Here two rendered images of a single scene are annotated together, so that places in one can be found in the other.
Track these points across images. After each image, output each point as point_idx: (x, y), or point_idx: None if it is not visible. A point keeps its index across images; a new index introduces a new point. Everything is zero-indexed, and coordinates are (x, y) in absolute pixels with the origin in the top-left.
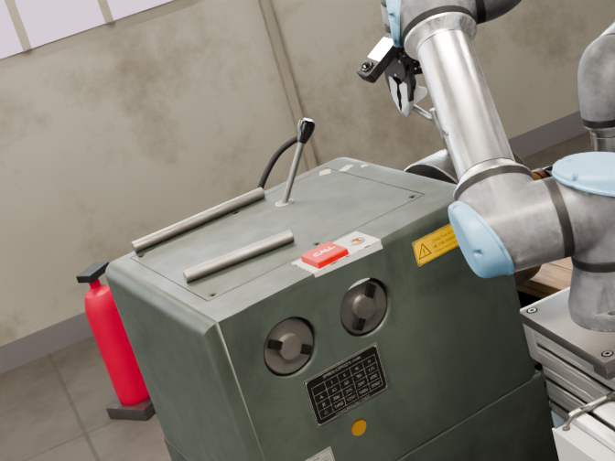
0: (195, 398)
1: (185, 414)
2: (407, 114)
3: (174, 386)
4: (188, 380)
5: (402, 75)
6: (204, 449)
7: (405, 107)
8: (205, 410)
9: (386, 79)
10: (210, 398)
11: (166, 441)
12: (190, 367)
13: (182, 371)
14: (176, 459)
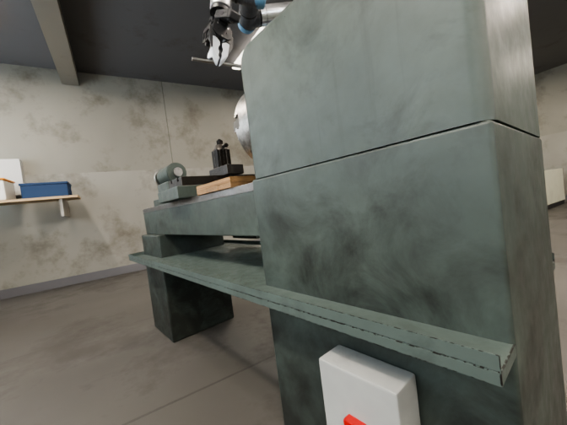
0: (521, 35)
1: (515, 58)
2: (221, 64)
3: (511, 26)
4: (519, 18)
5: (229, 37)
6: (522, 94)
7: (225, 57)
8: (524, 45)
9: (210, 36)
10: (526, 33)
11: (495, 123)
12: (521, 6)
13: (517, 10)
14: (502, 147)
